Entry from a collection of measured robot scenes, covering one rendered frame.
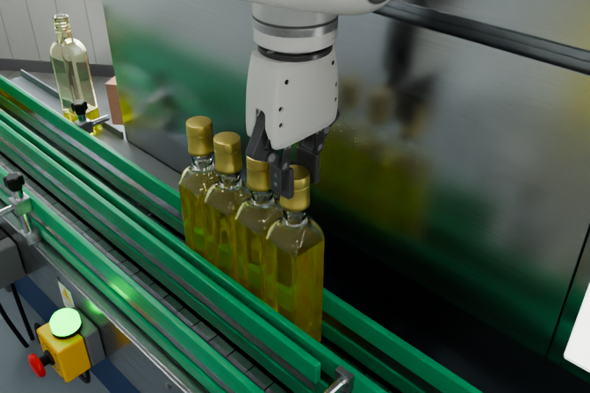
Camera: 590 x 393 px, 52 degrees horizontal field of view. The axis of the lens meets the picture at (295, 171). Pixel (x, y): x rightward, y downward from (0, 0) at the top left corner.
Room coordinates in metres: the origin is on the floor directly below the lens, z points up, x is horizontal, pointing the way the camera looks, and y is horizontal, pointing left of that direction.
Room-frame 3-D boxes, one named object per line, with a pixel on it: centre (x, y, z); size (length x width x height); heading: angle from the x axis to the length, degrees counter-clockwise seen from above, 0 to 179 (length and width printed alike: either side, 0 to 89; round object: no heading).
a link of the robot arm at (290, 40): (0.58, 0.00, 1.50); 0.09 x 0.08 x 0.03; 135
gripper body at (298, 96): (0.58, 0.00, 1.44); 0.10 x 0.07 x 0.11; 135
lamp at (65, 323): (0.66, 0.35, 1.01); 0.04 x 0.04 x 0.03
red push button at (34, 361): (0.62, 0.38, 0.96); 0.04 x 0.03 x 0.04; 46
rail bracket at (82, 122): (1.08, 0.40, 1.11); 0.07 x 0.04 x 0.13; 136
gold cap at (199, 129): (0.70, 0.13, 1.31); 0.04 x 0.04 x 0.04
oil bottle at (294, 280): (0.58, 0.00, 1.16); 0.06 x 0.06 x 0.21; 45
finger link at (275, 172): (0.56, 0.02, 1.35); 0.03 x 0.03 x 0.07; 45
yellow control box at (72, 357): (0.65, 0.35, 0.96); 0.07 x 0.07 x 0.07; 46
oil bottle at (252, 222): (0.62, 0.04, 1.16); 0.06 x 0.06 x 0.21; 46
